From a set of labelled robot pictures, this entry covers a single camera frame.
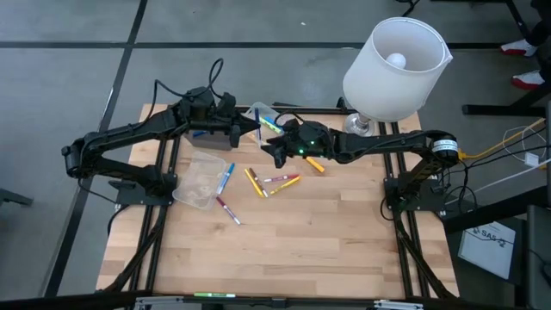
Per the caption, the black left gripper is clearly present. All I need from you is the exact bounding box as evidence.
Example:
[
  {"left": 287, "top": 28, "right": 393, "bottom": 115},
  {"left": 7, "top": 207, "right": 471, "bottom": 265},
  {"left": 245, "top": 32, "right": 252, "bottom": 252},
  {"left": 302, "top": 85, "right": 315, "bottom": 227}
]
[{"left": 184, "top": 88, "right": 262, "bottom": 150}]

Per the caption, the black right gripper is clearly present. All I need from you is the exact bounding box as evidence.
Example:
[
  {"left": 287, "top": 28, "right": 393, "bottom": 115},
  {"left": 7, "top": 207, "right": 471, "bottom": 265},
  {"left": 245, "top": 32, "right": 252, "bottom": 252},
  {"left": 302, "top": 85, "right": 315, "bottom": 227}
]
[{"left": 260, "top": 120, "right": 335, "bottom": 170}]

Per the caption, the red pink Expo marker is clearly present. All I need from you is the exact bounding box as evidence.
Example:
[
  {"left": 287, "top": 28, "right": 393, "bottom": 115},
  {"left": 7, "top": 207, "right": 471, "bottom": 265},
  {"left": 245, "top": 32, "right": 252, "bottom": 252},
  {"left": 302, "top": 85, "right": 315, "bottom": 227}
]
[{"left": 263, "top": 173, "right": 300, "bottom": 183}]

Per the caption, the brown Expo marker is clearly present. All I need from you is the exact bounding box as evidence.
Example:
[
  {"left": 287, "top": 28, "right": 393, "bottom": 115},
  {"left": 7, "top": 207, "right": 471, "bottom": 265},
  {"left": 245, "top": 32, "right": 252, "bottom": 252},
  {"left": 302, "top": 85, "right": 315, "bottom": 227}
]
[{"left": 248, "top": 167, "right": 269, "bottom": 199}]

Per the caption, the light blue Expo marker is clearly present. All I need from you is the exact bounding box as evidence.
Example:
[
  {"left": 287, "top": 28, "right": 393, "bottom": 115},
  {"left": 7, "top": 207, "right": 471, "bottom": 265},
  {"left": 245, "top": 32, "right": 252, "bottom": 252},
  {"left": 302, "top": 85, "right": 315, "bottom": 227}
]
[{"left": 216, "top": 162, "right": 236, "bottom": 195}]

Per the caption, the purple Expo marker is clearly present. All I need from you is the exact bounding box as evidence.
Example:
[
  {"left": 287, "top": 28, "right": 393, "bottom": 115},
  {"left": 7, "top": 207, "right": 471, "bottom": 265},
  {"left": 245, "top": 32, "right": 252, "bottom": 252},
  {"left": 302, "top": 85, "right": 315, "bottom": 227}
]
[{"left": 215, "top": 195, "right": 242, "bottom": 226}]

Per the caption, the clear shallow plastic bin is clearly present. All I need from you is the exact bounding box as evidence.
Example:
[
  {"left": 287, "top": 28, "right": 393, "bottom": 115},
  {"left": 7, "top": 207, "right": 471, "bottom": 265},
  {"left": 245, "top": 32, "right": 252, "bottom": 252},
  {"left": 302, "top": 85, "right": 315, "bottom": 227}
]
[{"left": 171, "top": 150, "right": 228, "bottom": 211}]

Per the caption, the silver lamp white shade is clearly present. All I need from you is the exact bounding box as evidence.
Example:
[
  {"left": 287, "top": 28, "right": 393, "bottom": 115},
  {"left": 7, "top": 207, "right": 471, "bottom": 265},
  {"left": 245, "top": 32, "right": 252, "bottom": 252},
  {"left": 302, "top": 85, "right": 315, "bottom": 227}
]
[{"left": 342, "top": 15, "right": 454, "bottom": 139}]

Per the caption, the white paper sheet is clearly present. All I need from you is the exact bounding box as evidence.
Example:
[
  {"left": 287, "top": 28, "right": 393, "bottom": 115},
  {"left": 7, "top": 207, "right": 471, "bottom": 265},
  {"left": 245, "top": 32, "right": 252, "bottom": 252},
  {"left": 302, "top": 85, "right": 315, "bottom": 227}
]
[{"left": 457, "top": 220, "right": 517, "bottom": 281}]

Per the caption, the person's shoe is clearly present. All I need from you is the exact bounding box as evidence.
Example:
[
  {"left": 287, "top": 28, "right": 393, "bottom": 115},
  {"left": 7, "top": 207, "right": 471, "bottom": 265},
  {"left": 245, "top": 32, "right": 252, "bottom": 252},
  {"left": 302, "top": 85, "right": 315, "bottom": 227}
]
[
  {"left": 500, "top": 38, "right": 538, "bottom": 58},
  {"left": 511, "top": 69, "right": 547, "bottom": 91}
]

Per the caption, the clear plastic handled bin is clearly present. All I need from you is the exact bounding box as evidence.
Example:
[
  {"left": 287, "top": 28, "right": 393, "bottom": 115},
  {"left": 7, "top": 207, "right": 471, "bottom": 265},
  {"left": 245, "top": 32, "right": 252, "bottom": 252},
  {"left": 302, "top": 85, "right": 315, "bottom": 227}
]
[{"left": 243, "top": 101, "right": 288, "bottom": 147}]

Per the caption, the black aluminium rig frame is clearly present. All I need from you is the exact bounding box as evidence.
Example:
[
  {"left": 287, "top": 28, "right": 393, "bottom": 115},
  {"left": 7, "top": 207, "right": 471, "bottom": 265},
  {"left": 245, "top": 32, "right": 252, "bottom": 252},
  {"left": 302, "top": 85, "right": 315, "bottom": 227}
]
[{"left": 95, "top": 99, "right": 461, "bottom": 310}]

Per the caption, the yellow cable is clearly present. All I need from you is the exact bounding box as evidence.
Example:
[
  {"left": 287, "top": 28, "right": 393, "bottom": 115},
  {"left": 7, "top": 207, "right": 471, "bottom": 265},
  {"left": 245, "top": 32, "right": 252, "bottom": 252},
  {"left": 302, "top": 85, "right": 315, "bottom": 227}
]
[{"left": 456, "top": 118, "right": 548, "bottom": 162}]

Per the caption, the silver aluminium bracket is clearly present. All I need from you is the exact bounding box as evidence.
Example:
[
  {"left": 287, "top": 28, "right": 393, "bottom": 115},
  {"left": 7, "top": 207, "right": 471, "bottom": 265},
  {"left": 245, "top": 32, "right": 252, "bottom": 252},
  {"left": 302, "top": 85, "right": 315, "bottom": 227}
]
[
  {"left": 373, "top": 299, "right": 425, "bottom": 310},
  {"left": 133, "top": 295, "right": 184, "bottom": 310}
]

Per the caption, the black desk frame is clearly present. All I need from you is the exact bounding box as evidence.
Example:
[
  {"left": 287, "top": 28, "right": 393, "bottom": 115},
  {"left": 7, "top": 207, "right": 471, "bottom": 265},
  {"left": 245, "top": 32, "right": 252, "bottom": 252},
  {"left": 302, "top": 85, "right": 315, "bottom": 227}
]
[{"left": 462, "top": 0, "right": 551, "bottom": 117}]

